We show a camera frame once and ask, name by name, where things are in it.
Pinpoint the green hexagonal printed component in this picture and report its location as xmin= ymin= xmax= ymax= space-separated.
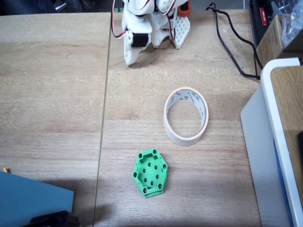
xmin=132 ymin=148 xmax=169 ymax=199

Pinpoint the orange table clamp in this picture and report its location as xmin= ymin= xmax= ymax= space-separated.
xmin=177 ymin=0 xmax=192 ymax=17

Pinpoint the black office chair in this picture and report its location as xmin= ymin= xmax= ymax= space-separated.
xmin=53 ymin=0 xmax=114 ymax=13

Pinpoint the beige masking tape roll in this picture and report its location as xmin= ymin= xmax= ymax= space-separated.
xmin=163 ymin=87 xmax=209 ymax=147

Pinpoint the person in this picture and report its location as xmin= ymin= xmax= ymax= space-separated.
xmin=0 ymin=0 xmax=55 ymax=16

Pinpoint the black power supply unit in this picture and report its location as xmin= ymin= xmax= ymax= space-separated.
xmin=248 ymin=0 xmax=285 ymax=48

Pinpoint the brown cardboard box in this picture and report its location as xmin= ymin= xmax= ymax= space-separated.
xmin=255 ymin=14 xmax=303 ymax=70

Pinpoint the clear plastic bag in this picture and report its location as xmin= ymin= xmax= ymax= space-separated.
xmin=271 ymin=0 xmax=303 ymax=48

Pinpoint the blue-grey flat panel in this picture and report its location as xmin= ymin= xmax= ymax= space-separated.
xmin=0 ymin=171 xmax=75 ymax=227

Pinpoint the gripper servo cable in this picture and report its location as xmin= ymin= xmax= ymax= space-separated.
xmin=110 ymin=0 xmax=128 ymax=40

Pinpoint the arm servo cable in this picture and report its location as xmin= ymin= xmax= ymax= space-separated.
xmin=165 ymin=11 xmax=177 ymax=40

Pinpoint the black power cable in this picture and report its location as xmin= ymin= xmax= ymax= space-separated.
xmin=205 ymin=1 xmax=261 ymax=80

